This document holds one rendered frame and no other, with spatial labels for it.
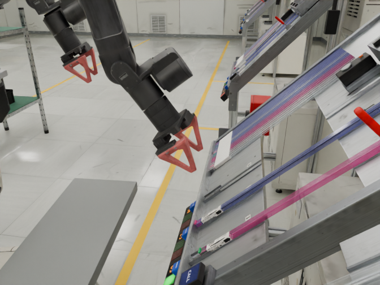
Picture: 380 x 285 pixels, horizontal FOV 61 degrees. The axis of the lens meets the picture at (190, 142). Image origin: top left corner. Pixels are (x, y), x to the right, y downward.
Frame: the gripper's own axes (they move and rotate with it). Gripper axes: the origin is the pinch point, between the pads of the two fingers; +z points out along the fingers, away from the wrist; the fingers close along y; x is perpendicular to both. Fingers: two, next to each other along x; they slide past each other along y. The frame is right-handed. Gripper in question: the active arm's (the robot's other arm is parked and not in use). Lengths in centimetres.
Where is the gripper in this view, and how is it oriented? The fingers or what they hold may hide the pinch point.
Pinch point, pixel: (195, 157)
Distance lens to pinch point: 69.9
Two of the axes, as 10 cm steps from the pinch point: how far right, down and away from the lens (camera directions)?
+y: 1.8, -4.2, 8.9
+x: -7.9, 4.8, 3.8
